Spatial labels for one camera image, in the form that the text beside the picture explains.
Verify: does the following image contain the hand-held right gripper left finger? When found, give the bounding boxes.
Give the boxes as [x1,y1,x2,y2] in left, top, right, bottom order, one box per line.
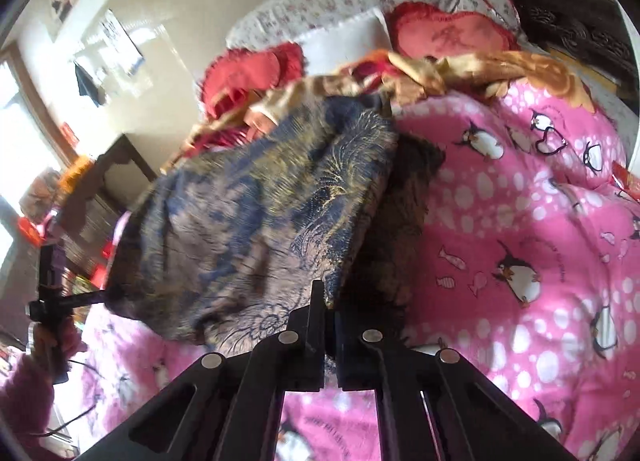
[75,280,327,461]

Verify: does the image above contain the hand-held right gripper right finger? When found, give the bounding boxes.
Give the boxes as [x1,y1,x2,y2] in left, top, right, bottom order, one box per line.
[334,312,581,461]

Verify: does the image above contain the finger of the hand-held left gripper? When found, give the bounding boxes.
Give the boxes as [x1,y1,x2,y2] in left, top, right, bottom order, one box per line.
[60,290,110,308]

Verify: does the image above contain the blue gold paisley garment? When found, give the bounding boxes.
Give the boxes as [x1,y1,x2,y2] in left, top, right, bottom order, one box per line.
[105,93,446,347]

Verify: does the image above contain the person's left forearm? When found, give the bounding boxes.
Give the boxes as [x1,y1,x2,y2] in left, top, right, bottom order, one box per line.
[0,356,57,461]

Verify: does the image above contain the person's left hand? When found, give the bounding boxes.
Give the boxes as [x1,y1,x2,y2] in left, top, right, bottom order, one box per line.
[27,320,85,377]

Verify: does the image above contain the red paper bag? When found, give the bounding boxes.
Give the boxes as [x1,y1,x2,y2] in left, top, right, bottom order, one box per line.
[90,246,113,287]

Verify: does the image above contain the orange plastic basket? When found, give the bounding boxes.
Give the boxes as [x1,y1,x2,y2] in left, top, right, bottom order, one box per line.
[57,156,96,192]

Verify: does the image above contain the dark wooden desk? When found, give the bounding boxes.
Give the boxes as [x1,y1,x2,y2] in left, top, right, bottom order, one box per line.
[50,135,158,292]

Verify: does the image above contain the window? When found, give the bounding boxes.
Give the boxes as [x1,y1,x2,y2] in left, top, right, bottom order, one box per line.
[0,48,66,202]

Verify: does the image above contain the dark hanging cloth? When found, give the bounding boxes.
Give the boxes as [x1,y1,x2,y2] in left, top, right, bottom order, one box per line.
[75,62,101,106]

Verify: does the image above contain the pink penguin print blanket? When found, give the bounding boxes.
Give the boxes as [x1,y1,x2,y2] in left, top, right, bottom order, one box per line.
[65,86,640,461]

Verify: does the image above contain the red heart pillow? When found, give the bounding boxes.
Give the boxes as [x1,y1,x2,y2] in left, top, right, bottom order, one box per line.
[197,42,306,122]
[387,2,521,59]

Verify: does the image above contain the white pillow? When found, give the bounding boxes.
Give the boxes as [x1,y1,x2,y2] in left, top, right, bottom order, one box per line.
[300,11,396,62]

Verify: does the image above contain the orange and red blanket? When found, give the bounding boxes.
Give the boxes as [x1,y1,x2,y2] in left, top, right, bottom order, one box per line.
[160,48,601,172]

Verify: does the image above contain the carved dark wooden cabinet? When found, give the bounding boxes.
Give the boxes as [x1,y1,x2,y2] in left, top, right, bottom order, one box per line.
[492,0,640,102]

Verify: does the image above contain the black cable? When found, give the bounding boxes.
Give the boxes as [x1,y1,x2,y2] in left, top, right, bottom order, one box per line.
[30,361,98,438]

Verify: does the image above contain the wall calendar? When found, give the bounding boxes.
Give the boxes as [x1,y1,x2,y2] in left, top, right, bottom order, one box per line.
[100,8,146,76]

